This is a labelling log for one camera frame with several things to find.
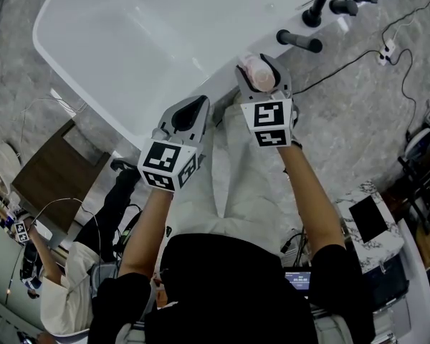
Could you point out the round white floor device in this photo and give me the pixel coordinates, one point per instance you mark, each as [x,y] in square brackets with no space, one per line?
[9,152]

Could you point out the black tablet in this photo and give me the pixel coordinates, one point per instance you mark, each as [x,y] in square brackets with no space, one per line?
[368,219]

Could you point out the dark wooden cabinet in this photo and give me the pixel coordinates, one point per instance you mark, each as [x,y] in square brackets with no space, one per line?
[53,177]

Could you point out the person's left forearm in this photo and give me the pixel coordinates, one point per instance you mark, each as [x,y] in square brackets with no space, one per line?
[147,235]

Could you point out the marble top stool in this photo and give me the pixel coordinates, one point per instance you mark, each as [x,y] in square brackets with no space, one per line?
[380,249]

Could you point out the person's white trousers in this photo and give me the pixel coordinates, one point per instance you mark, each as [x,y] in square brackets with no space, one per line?
[251,185]

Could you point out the person's right forearm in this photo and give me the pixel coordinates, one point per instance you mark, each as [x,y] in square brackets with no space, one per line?
[311,199]

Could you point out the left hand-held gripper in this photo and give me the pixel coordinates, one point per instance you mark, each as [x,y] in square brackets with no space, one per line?
[163,160]

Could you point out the pink translucent bottle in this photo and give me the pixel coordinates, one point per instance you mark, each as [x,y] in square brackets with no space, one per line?
[262,78]

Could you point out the white bathtub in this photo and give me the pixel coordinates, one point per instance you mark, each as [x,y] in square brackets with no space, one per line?
[129,48]

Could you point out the small display screen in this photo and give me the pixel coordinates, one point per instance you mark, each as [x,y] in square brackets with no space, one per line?
[298,283]

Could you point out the white power strip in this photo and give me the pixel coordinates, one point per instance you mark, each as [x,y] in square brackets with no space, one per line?
[387,50]

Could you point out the person's black shirt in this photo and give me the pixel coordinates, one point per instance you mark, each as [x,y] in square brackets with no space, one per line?
[233,292]

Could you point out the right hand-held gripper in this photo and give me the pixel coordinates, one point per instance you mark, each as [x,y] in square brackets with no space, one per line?
[268,118]

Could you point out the black metal rack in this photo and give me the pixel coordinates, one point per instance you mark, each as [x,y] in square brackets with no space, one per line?
[421,188]

